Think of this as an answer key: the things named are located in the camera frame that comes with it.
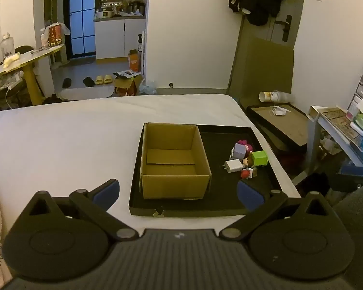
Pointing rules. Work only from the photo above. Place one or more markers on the floor cardboard box with papers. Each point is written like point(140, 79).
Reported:
point(125, 86)

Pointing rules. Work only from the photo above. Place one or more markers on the grey desk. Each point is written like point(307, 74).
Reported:
point(313, 127)

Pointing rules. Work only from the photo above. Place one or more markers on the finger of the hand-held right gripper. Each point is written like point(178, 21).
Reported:
point(355, 172)

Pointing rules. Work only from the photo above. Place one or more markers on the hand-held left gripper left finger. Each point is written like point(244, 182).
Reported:
point(107, 191)

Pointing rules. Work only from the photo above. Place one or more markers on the clear water bottle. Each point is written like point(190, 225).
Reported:
point(6, 46)

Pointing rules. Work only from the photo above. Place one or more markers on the magenta hooded figurine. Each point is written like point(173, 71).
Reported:
point(244, 142)

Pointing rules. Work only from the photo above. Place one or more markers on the black shoes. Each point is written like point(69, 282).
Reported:
point(53, 98)

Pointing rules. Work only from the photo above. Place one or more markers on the brown printed box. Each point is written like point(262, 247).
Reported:
point(55, 34)

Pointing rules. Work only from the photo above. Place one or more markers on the black slipper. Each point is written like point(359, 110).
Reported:
point(89, 82)
point(67, 83)

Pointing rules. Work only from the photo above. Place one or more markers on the eyeglasses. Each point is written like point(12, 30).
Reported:
point(40, 49)

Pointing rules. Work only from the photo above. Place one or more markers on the black spray bottle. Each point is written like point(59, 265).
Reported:
point(140, 42)

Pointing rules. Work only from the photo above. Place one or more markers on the blue glass door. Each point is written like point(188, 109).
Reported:
point(81, 21)

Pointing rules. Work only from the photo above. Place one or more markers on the white floor mat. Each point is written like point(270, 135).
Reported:
point(87, 93)

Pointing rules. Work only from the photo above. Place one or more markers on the cream plastic object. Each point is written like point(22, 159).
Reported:
point(12, 59)

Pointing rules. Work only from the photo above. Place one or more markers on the brown cardboard box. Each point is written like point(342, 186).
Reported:
point(172, 184)

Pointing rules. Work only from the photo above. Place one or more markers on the crumpled white mask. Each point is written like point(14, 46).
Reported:
point(279, 111)

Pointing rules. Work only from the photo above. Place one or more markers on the printed board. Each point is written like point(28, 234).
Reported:
point(338, 123)

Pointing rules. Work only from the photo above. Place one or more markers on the dark chair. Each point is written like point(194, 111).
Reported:
point(0, 96)

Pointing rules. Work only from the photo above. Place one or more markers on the white kitchen cabinet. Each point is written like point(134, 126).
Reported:
point(109, 39)

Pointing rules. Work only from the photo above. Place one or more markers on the round table with yellow leg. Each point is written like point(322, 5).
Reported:
point(28, 59)

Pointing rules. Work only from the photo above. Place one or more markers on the lavender cube charger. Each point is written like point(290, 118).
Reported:
point(239, 151)

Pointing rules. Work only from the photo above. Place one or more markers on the white charger plug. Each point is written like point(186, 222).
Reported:
point(233, 166)

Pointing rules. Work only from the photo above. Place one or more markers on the white bed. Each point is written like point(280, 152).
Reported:
point(63, 145)

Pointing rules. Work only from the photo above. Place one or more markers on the green cube box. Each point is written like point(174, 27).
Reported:
point(259, 158)

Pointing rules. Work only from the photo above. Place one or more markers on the black picture frame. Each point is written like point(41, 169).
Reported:
point(287, 127)

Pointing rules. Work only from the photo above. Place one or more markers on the black tray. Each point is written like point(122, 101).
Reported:
point(223, 193)

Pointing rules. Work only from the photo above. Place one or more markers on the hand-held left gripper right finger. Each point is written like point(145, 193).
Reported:
point(249, 196)

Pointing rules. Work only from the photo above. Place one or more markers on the blue plastic bag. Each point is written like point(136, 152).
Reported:
point(147, 88)

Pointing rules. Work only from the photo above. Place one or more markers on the rice cooker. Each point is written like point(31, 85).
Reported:
point(103, 14)

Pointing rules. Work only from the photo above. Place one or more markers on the red and blue toy figure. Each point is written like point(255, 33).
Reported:
point(245, 173)

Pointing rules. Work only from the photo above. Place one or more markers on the large flat cardboard sheet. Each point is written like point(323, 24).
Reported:
point(260, 66)

